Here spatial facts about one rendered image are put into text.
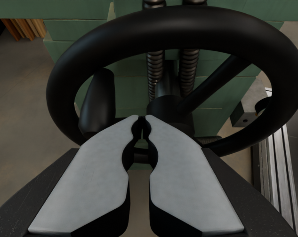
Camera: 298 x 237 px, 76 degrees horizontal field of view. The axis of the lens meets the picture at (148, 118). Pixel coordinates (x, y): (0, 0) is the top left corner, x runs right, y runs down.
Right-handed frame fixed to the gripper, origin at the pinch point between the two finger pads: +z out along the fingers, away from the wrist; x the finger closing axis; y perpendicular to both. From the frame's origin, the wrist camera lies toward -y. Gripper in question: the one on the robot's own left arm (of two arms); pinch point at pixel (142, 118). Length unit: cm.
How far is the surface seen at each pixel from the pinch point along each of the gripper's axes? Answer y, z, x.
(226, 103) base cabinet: 14.8, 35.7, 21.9
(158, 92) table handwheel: 3.3, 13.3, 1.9
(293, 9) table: -6.9, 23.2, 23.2
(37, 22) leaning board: 0, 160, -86
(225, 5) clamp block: -6.8, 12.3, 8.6
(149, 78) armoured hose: 1.9, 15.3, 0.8
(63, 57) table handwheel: -2.9, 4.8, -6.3
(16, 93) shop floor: 42, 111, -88
